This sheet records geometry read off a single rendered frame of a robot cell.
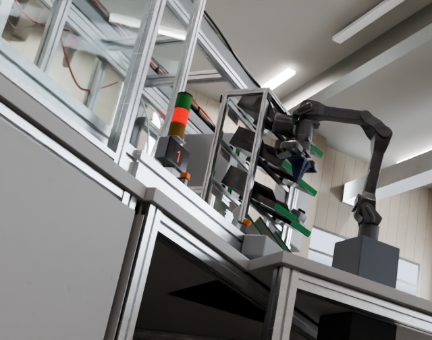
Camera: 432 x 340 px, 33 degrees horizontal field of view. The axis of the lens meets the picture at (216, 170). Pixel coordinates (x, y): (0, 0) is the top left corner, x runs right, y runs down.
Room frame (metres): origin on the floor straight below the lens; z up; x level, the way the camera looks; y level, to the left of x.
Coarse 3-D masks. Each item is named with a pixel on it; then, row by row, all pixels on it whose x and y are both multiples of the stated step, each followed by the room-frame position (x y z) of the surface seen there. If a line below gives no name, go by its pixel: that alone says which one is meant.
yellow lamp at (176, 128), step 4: (172, 124) 2.05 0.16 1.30; (176, 124) 2.04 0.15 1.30; (180, 124) 2.04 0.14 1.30; (172, 128) 2.04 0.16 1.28; (176, 128) 2.04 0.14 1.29; (180, 128) 2.04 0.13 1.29; (184, 128) 2.06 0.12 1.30; (168, 132) 2.06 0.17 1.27; (172, 132) 2.04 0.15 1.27; (176, 132) 2.04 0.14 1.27; (180, 132) 2.05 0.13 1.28; (184, 132) 2.07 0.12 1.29; (180, 136) 2.05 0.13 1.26
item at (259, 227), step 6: (240, 204) 2.40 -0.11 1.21; (234, 210) 2.42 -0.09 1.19; (234, 216) 2.41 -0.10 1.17; (252, 222) 2.36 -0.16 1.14; (258, 222) 2.50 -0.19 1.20; (264, 222) 2.48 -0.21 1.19; (246, 228) 2.37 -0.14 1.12; (252, 228) 2.36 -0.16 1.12; (258, 228) 2.34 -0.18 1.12; (264, 228) 2.48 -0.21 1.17; (252, 234) 2.35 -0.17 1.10; (258, 234) 2.34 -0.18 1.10; (264, 234) 2.48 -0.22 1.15; (270, 234) 2.46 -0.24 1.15; (276, 240) 2.44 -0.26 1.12
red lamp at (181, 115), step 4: (176, 108) 2.05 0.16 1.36; (180, 108) 2.04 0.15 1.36; (176, 112) 2.04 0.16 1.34; (180, 112) 2.04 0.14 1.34; (184, 112) 2.04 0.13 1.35; (188, 112) 2.06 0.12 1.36; (172, 116) 2.06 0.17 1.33; (176, 116) 2.04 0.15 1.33; (180, 116) 2.04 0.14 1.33; (184, 116) 2.05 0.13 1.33; (172, 120) 2.05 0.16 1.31; (176, 120) 2.04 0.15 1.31; (180, 120) 2.04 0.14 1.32; (184, 120) 2.05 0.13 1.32; (184, 124) 2.05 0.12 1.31
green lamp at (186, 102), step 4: (180, 96) 2.04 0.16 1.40; (184, 96) 2.04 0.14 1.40; (188, 96) 2.04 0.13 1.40; (176, 100) 2.05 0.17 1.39; (180, 100) 2.04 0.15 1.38; (184, 100) 2.04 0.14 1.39; (188, 100) 2.05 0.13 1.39; (176, 104) 2.05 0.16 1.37; (180, 104) 2.04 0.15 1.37; (184, 104) 2.04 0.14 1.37; (188, 104) 2.05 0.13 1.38; (184, 108) 2.04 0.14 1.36; (188, 108) 2.05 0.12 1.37
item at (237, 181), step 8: (232, 168) 2.44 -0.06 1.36; (224, 176) 2.46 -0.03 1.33; (232, 176) 2.44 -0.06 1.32; (240, 176) 2.42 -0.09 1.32; (224, 184) 2.47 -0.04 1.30; (232, 184) 2.43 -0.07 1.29; (240, 184) 2.41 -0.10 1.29; (256, 184) 2.52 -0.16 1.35; (240, 192) 2.41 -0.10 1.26; (256, 192) 2.36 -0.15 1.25; (264, 192) 2.50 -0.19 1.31; (272, 192) 2.47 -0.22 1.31; (256, 200) 2.36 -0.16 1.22; (264, 200) 2.33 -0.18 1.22; (272, 200) 2.47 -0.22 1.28; (272, 208) 2.31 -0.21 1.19; (280, 208) 2.32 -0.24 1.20; (280, 216) 2.44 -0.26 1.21; (288, 216) 2.37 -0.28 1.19
